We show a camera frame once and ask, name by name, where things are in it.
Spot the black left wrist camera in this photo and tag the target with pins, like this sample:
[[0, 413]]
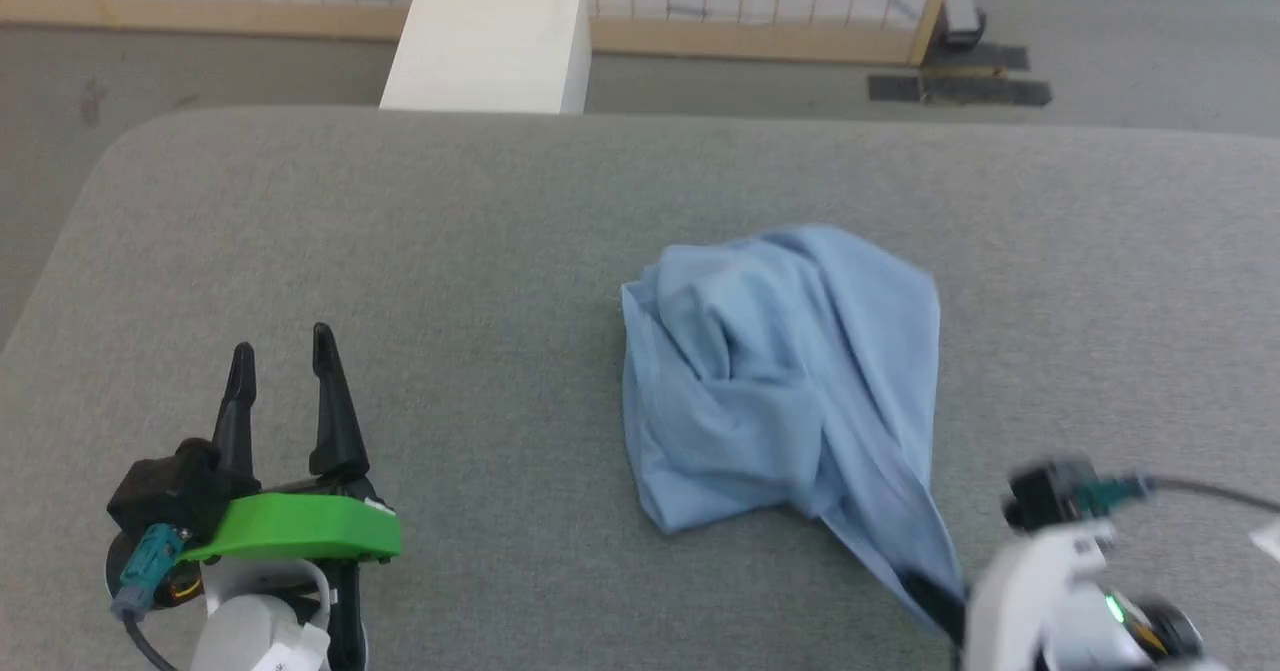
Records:
[[165, 486]]

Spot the wooden frame grid fence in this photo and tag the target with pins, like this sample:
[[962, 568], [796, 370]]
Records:
[[760, 11]]

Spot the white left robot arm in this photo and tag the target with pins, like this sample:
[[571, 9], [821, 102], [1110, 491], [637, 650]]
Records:
[[250, 626]]

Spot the black stand foot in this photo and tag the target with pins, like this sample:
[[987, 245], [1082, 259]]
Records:
[[962, 29]]

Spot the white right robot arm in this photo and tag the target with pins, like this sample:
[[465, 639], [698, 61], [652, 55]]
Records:
[[1160, 636]]

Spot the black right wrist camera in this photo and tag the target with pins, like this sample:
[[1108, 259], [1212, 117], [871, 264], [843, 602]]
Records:
[[1045, 496]]

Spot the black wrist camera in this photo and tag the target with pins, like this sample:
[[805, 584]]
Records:
[[165, 486], [1045, 496]]

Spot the light blue garment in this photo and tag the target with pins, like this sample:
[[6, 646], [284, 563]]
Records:
[[770, 381]]

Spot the teal left camera connector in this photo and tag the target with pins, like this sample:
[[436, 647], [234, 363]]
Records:
[[150, 563]]

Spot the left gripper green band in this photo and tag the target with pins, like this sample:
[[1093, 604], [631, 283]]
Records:
[[300, 529]]

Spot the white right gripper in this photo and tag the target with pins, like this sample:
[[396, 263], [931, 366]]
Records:
[[1030, 601]]

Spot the large black floor mat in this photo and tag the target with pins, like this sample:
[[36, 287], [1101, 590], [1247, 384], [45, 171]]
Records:
[[960, 90]]

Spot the white box pedestal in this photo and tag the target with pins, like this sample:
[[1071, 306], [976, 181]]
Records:
[[490, 41]]

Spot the small black floor mat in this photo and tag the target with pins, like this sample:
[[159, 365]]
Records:
[[985, 57]]

